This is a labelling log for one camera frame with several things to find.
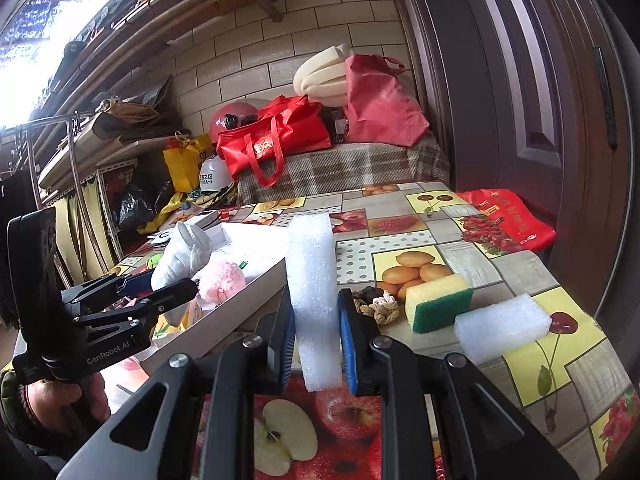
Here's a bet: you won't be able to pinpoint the plaid blanket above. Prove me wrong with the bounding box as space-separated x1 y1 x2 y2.
236 134 450 205

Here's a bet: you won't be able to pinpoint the left hand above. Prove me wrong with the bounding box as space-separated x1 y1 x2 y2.
26 373 111 436

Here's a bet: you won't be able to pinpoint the yellow shopping bag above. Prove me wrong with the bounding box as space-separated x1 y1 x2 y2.
163 131 214 193

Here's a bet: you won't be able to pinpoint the red plastic bag on stool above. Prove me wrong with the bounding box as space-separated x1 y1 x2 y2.
458 188 556 256

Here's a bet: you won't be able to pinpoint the large white foam block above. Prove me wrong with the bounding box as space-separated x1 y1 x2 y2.
454 294 552 365

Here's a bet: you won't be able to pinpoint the pink helmet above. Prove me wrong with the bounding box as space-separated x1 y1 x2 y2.
208 101 258 144

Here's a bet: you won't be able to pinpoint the brown beige knotted rope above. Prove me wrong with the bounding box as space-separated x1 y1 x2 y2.
351 285 402 326

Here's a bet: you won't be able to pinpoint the pink fluffy plush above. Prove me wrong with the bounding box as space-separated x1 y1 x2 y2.
198 261 246 306

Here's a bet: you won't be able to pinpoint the metal storage shelf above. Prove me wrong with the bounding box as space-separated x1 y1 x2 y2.
0 109 177 286

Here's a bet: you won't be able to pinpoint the red tote bag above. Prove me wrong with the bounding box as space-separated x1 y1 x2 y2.
216 96 332 188

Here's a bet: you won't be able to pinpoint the white hard hat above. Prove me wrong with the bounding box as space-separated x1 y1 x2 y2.
200 155 234 192

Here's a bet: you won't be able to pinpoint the green yellow scrub sponge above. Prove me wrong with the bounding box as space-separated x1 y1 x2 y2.
405 274 473 334

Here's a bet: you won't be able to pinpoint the cream foam roll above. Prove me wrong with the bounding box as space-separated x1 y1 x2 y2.
293 44 352 108

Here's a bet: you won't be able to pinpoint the white cardboard box tray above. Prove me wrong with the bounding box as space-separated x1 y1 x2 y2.
137 223 288 374

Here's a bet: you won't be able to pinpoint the white socks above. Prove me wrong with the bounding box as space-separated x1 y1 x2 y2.
151 222 213 290

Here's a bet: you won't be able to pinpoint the white power bank device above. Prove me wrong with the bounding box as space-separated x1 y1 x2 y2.
150 209 222 246

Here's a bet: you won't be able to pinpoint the fruit print tablecloth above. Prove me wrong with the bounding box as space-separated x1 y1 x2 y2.
136 183 639 479

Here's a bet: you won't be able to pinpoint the black plastic bag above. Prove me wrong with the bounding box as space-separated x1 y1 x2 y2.
116 180 174 231

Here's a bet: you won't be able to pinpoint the pink red cloth bag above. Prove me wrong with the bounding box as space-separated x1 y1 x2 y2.
344 54 430 148

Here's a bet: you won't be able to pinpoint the long white foam block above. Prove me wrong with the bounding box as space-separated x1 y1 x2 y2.
285 212 342 392

